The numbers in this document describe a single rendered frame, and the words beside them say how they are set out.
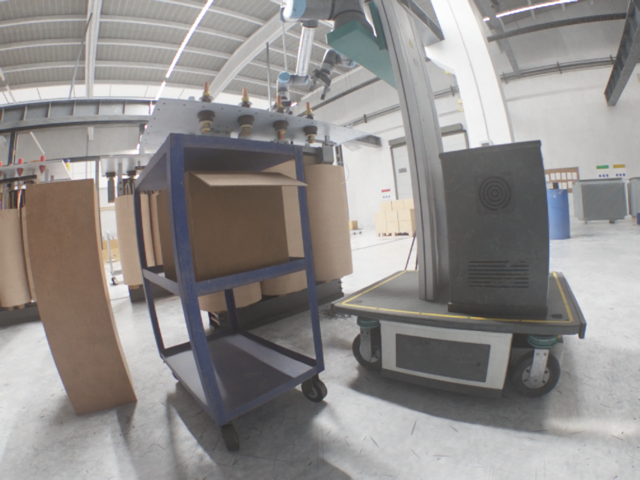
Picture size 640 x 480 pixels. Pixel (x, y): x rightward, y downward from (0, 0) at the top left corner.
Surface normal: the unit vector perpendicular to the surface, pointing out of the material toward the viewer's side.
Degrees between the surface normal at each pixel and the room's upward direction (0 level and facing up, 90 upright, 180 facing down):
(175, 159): 90
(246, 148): 90
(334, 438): 0
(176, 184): 90
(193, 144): 90
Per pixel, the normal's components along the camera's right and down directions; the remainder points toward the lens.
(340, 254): 0.68, -0.01
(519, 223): -0.65, 0.11
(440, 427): -0.10, -0.99
